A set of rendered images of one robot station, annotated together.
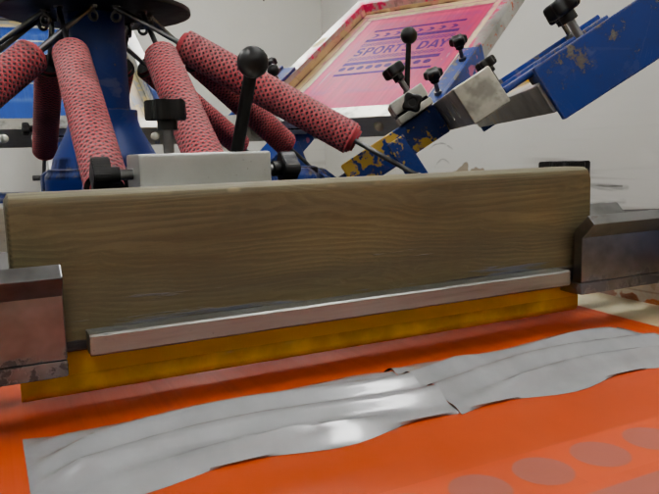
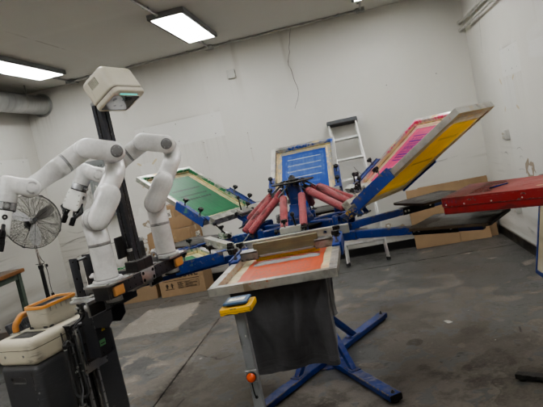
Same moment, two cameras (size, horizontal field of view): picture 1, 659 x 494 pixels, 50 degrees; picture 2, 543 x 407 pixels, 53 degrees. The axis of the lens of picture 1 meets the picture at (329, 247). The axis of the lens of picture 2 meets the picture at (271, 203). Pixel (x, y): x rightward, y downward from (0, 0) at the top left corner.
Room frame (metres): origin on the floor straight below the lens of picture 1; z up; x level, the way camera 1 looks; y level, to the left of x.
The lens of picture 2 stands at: (-2.00, -1.71, 1.52)
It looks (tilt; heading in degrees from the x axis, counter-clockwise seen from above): 5 degrees down; 36
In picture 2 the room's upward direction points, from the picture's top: 12 degrees counter-clockwise
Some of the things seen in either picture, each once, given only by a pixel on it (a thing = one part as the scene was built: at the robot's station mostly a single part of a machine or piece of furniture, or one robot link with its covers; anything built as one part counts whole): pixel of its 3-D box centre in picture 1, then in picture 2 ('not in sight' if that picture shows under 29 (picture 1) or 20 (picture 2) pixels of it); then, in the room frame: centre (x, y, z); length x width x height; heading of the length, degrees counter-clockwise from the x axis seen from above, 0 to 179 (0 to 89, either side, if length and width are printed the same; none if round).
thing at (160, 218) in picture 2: not in sight; (156, 208); (-0.15, 0.32, 1.37); 0.13 x 0.10 x 0.16; 44
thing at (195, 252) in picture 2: not in sight; (172, 249); (0.41, 0.87, 1.05); 1.08 x 0.61 x 0.23; 146
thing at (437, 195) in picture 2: not in sight; (385, 215); (1.72, -0.01, 0.91); 1.34 x 0.40 x 0.08; 146
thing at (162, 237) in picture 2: not in sight; (161, 240); (-0.14, 0.34, 1.21); 0.16 x 0.13 x 0.15; 101
